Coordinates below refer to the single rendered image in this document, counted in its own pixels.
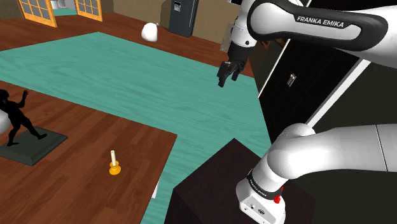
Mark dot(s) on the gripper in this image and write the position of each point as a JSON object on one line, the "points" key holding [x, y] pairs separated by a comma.
{"points": [[238, 53]]}

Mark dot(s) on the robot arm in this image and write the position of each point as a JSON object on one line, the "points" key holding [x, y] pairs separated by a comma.
{"points": [[310, 152]]}

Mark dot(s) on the dark grey refrigerator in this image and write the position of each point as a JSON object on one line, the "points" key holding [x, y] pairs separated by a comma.
{"points": [[183, 17]]}

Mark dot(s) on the white round bag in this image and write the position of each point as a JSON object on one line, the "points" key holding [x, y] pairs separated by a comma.
{"points": [[150, 32]]}

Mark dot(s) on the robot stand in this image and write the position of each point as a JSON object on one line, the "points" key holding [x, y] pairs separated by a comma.
{"points": [[214, 189]]}

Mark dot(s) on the white candle in yellow holder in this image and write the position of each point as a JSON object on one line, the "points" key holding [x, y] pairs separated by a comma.
{"points": [[114, 164]]}

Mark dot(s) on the orange framed glass door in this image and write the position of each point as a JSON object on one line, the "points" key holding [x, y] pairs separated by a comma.
{"points": [[89, 8], [37, 11]]}

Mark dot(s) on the black human figure statue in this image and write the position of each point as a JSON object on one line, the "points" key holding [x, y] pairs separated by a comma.
{"points": [[21, 130]]}

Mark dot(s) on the white round object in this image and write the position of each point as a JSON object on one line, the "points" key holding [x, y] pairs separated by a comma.
{"points": [[3, 122]]}

